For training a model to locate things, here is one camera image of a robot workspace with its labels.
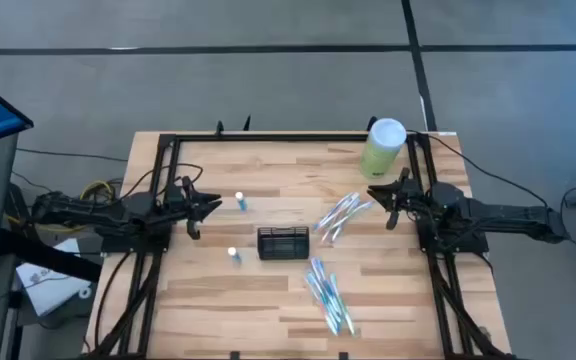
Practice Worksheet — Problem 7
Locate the black wire caddy basket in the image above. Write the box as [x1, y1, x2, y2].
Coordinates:
[256, 226, 311, 261]

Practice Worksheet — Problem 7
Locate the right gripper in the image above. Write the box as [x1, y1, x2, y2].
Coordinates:
[366, 167, 427, 231]

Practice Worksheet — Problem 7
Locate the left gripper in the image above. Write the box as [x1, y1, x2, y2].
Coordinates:
[165, 174, 223, 241]

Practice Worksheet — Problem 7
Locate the yellow cable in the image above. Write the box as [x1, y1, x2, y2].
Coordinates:
[3, 179, 115, 235]

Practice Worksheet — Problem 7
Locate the black left base cable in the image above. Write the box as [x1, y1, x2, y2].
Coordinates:
[92, 252, 134, 351]

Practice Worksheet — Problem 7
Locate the black aluminium table frame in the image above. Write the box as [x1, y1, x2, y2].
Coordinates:
[83, 130, 515, 360]

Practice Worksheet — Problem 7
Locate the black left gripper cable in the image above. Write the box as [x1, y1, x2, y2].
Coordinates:
[122, 162, 204, 201]

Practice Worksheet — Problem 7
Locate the orange handled toothbrush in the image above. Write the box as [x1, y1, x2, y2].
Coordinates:
[303, 271, 340, 337]
[316, 195, 363, 235]
[330, 208, 365, 246]

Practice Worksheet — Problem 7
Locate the white printed paper sheet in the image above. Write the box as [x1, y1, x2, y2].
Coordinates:
[15, 237, 93, 318]

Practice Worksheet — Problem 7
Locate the green handled toothbrush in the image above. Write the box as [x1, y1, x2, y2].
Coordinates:
[328, 272, 357, 336]
[313, 192, 358, 232]

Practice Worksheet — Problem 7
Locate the green disinfecting wipes canister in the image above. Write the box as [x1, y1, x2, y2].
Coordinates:
[358, 117, 408, 180]

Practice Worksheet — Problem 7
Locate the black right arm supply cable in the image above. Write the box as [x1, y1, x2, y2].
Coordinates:
[405, 129, 550, 209]

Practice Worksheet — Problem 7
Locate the black support beam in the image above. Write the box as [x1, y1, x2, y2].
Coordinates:
[0, 227, 103, 284]

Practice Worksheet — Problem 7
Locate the thin black floor cable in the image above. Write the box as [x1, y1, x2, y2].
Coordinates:
[15, 146, 129, 164]

